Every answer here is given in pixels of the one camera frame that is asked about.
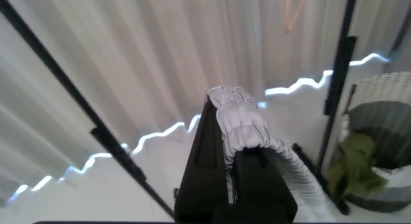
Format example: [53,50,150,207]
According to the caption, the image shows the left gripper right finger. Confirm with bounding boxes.
[232,147,298,223]

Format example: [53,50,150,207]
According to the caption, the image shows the green garment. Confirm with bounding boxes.
[327,132,390,200]

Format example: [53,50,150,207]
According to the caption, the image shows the pink clothes hanger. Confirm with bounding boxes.
[283,0,309,34]

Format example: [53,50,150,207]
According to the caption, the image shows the black clothes rack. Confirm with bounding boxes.
[0,0,359,219]

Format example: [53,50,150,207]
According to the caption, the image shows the pale grey shorts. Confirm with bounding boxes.
[206,85,337,223]

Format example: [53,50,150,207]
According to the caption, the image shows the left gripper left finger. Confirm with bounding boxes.
[174,97,232,223]

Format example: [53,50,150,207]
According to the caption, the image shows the white curtain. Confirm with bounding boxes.
[0,0,411,206]

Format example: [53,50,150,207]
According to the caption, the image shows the white laundry basket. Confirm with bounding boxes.
[339,71,411,214]

